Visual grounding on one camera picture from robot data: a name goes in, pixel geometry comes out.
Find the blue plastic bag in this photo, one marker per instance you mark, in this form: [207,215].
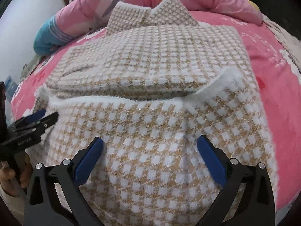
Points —
[11,84]

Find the black padded headboard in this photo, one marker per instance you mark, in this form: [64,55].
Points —
[277,2]

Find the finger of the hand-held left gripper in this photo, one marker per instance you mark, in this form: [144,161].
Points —
[44,123]
[35,116]

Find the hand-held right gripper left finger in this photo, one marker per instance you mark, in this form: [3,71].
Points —
[90,156]

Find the white fluffy blanket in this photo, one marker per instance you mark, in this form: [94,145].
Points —
[284,37]

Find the grey knitted cloth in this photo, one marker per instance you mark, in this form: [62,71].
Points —
[33,67]

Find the person's left hand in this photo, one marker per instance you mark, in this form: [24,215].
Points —
[9,183]

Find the beige white houndstooth coat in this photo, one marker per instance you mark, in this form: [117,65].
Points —
[152,63]

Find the pink floral bed blanket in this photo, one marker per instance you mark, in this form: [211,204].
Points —
[265,94]

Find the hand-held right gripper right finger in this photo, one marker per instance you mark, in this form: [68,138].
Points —
[209,156]

